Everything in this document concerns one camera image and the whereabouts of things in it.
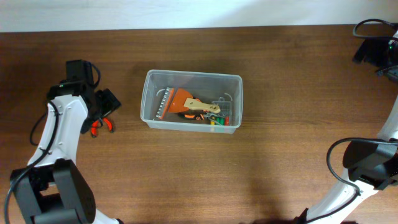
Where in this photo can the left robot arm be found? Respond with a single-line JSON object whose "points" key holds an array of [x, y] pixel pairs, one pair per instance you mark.
{"points": [[51, 189]]}

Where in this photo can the orange socket bit rail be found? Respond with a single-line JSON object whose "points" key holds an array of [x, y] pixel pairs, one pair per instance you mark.
{"points": [[165, 102]]}

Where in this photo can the small red-handled cutting pliers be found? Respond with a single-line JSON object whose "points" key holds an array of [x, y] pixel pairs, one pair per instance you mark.
{"points": [[99, 124]]}

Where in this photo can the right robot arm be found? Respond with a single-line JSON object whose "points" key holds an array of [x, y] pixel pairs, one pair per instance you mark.
{"points": [[369, 165]]}

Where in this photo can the orange-handled needle-nose pliers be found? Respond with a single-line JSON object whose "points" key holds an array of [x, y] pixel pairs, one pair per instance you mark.
{"points": [[196, 116]]}

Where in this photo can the clear screwdriver bit case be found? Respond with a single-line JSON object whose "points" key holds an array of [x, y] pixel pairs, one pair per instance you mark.
{"points": [[226, 107]]}

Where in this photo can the clear plastic container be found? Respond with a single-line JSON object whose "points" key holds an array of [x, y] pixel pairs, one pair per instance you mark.
{"points": [[204, 87]]}

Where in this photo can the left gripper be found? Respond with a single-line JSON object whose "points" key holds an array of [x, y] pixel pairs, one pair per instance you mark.
{"points": [[111, 102]]}

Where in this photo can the orange scraper with wooden handle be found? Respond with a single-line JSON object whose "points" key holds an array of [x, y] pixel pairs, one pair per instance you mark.
{"points": [[184, 101]]}

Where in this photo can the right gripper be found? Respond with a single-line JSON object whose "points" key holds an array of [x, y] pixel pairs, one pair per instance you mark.
{"points": [[377, 46]]}

